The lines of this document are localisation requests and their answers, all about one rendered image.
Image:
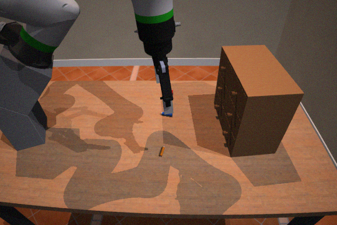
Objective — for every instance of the brown wooden chest of drawers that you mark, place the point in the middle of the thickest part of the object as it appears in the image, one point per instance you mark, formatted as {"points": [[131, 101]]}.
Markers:
{"points": [[272, 99]]}

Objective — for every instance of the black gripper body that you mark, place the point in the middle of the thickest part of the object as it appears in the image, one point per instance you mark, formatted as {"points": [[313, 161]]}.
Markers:
{"points": [[158, 50]]}

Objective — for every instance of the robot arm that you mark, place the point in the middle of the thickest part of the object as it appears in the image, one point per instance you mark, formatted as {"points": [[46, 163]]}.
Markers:
{"points": [[46, 23]]}

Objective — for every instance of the dark brown drawer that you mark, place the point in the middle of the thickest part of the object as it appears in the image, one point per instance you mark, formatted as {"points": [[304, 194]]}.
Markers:
{"points": [[222, 89], [226, 68], [227, 132], [219, 106], [231, 112], [238, 95]]}

